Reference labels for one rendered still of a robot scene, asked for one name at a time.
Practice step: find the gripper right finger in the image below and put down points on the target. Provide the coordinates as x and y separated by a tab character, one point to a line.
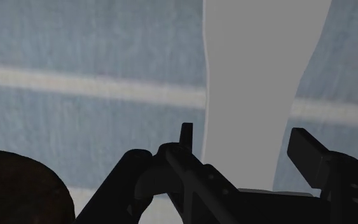
336	173

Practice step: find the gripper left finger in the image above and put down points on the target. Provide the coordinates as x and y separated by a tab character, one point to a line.
178	167

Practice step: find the dark brown round object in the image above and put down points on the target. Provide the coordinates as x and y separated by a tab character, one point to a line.
20	189

